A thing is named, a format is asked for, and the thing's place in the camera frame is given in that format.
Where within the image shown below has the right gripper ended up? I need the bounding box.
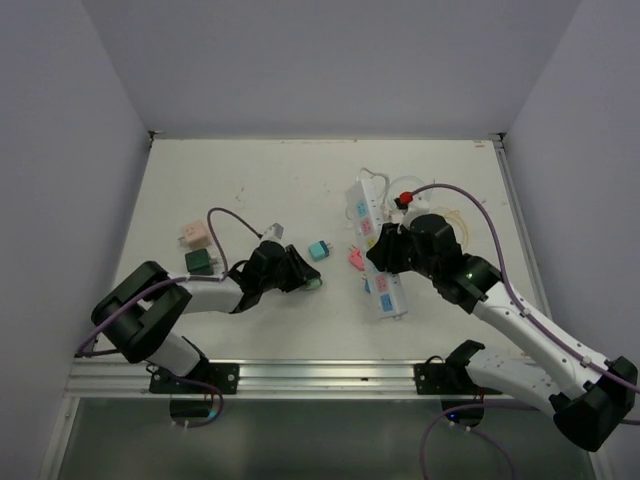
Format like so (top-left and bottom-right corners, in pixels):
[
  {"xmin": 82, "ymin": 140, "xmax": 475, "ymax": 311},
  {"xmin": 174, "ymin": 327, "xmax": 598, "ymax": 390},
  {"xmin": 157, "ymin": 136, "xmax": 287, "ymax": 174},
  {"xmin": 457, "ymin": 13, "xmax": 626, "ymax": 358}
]
[{"xmin": 367, "ymin": 222, "xmax": 439, "ymax": 281}]

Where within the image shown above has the teal charger plug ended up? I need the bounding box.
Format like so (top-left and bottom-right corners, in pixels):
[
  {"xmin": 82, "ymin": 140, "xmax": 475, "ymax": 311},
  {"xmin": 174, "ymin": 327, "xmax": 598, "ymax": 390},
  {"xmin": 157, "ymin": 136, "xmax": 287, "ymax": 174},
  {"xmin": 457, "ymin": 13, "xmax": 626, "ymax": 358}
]
[{"xmin": 308, "ymin": 240, "xmax": 332, "ymax": 262}]

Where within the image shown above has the pink cube socket adapter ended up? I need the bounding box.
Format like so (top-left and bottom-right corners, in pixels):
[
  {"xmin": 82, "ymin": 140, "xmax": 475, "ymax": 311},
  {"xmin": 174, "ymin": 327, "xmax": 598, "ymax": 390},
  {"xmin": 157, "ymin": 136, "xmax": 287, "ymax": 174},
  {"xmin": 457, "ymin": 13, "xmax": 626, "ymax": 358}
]
[{"xmin": 347, "ymin": 246, "xmax": 365, "ymax": 271}]

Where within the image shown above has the white power strip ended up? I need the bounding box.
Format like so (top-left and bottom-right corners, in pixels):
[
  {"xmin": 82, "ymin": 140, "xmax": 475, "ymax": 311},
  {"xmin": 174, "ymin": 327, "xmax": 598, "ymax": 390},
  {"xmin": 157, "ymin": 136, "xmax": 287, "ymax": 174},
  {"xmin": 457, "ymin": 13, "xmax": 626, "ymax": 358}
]
[{"xmin": 345, "ymin": 180, "xmax": 410, "ymax": 321}]

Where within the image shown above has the white power strip cable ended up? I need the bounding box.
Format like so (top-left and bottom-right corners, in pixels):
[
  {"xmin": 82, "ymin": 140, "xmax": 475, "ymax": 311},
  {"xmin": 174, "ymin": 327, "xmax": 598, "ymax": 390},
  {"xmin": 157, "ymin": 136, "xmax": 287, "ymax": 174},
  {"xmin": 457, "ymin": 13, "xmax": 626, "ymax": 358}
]
[{"xmin": 357, "ymin": 167, "xmax": 401, "ymax": 221}]

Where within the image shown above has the dark green charger plug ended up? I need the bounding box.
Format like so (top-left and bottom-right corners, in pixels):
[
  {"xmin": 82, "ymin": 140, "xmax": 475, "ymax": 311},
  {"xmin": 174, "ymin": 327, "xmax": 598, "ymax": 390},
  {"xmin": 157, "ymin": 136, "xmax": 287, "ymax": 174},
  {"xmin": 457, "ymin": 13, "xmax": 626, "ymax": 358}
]
[{"xmin": 184, "ymin": 248, "xmax": 216, "ymax": 276}]

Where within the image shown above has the beige cube socket adapter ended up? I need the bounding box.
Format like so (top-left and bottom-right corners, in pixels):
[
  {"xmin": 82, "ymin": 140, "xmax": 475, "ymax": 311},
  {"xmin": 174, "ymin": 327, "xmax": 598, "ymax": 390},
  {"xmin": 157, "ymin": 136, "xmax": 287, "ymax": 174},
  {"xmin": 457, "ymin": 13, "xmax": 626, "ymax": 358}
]
[{"xmin": 179, "ymin": 220, "xmax": 209, "ymax": 250}]

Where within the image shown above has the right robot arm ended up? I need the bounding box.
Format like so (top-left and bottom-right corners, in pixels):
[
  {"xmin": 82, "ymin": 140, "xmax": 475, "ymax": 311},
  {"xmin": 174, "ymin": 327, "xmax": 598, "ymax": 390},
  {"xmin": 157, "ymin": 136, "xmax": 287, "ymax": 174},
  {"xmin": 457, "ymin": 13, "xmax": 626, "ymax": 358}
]
[{"xmin": 366, "ymin": 214, "xmax": 638, "ymax": 452}]

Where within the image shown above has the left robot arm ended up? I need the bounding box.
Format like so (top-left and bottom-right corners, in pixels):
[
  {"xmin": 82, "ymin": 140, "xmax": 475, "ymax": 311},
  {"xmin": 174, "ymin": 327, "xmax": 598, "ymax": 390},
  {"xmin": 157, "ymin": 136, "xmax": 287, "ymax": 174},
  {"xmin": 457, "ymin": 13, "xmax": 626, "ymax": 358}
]
[{"xmin": 91, "ymin": 240, "xmax": 322, "ymax": 393}]

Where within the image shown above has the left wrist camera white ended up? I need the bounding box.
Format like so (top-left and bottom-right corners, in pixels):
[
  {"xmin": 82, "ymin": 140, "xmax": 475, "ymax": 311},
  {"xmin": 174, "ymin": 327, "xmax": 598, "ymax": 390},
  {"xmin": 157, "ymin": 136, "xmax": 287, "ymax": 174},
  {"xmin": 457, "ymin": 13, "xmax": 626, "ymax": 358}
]
[{"xmin": 261, "ymin": 223, "xmax": 284, "ymax": 242}]

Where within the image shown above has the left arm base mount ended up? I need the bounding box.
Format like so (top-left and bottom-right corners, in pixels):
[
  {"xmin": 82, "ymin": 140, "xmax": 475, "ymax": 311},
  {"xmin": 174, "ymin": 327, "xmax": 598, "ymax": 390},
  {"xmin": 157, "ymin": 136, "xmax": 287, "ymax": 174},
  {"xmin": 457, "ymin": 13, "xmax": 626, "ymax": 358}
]
[{"xmin": 146, "ymin": 362, "xmax": 240, "ymax": 395}]

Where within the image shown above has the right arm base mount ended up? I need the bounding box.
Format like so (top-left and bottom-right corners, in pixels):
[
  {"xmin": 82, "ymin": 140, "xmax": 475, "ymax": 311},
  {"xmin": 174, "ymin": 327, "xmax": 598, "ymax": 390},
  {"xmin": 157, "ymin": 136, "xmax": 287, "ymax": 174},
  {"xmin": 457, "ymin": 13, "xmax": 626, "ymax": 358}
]
[{"xmin": 413, "ymin": 355, "xmax": 480, "ymax": 395}]

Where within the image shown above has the aluminium rail frame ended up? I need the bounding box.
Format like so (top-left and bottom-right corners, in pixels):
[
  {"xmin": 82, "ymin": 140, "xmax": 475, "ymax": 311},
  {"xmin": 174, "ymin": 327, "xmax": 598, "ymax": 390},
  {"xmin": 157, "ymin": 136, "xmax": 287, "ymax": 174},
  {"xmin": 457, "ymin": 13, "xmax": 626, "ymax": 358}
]
[{"xmin": 37, "ymin": 319, "xmax": 616, "ymax": 480}]

